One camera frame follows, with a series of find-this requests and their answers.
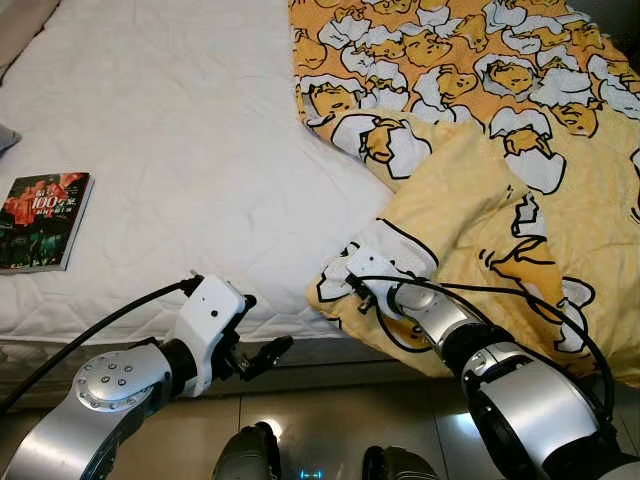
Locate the dark book with red cover print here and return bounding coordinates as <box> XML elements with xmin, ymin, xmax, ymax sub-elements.
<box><xmin>0</xmin><ymin>172</ymin><xmax>94</xmax><ymax>273</ymax></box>

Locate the grey bed base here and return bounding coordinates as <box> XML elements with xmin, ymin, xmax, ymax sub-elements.
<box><xmin>0</xmin><ymin>330</ymin><xmax>476</xmax><ymax>401</ymax></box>

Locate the orange yellow cartoon blanket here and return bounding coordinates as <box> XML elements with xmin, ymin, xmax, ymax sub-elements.
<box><xmin>288</xmin><ymin>0</ymin><xmax>640</xmax><ymax>386</ymax></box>

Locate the white quilted mattress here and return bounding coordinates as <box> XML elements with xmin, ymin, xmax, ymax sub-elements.
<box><xmin>0</xmin><ymin>0</ymin><xmax>401</xmax><ymax>341</ymax></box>

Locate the robot leg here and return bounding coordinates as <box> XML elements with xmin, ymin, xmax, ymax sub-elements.
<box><xmin>212</xmin><ymin>422</ymin><xmax>281</xmax><ymax>480</ymax></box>
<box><xmin>362</xmin><ymin>445</ymin><xmax>441</xmax><ymax>480</ymax></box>

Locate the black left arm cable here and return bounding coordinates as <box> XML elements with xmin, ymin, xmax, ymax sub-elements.
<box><xmin>0</xmin><ymin>275</ymin><xmax>204</xmax><ymax>413</ymax></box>

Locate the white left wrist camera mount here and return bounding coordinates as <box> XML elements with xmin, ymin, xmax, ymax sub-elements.
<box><xmin>178</xmin><ymin>275</ymin><xmax>248</xmax><ymax>398</ymax></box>

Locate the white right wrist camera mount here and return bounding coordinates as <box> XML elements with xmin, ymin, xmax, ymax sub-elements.
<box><xmin>345</xmin><ymin>245</ymin><xmax>409</xmax><ymax>311</ymax></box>

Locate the robot left leg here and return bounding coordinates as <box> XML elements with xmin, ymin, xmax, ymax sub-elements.
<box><xmin>212</xmin><ymin>422</ymin><xmax>281</xmax><ymax>480</ymax></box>

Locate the robot right leg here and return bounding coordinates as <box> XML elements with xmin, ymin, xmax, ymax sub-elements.
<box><xmin>362</xmin><ymin>445</ymin><xmax>441</xmax><ymax>480</ymax></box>

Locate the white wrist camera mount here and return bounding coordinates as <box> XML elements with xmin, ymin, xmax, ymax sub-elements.
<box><xmin>345</xmin><ymin>245</ymin><xmax>409</xmax><ymax>311</ymax></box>
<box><xmin>178</xmin><ymin>275</ymin><xmax>248</xmax><ymax>398</ymax></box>

